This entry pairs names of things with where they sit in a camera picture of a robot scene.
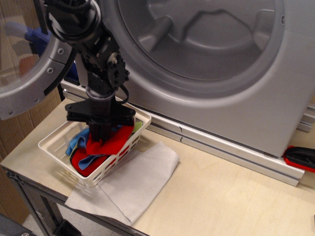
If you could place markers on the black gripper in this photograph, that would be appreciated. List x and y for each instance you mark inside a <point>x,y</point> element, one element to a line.
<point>107,112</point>

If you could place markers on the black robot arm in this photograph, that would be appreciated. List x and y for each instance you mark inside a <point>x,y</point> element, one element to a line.
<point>79,24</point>

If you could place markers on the grey washing machine door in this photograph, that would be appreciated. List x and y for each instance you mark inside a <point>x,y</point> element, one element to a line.
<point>32,61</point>

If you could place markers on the grey toy washing machine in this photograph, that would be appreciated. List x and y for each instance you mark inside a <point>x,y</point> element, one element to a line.
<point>242,70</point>

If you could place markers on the blue cloth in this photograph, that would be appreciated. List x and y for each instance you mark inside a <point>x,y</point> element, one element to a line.
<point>82,162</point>

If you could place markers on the green cloth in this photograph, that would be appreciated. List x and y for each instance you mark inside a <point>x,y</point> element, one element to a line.
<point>137,126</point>

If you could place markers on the white plastic basket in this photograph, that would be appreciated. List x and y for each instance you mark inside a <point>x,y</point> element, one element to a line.
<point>56,143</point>

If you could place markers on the blue object behind door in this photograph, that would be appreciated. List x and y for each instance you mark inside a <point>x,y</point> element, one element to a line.
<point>72,75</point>

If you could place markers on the grey felt cloth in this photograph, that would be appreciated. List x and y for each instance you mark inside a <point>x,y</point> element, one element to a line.
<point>129,190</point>

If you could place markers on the red and black tool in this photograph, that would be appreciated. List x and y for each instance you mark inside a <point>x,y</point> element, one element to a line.
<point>300,157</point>

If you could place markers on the aluminium rail base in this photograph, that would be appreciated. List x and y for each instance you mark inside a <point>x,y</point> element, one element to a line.
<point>187,137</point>

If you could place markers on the aluminium table frame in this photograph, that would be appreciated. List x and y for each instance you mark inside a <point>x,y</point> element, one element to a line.
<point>43,202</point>

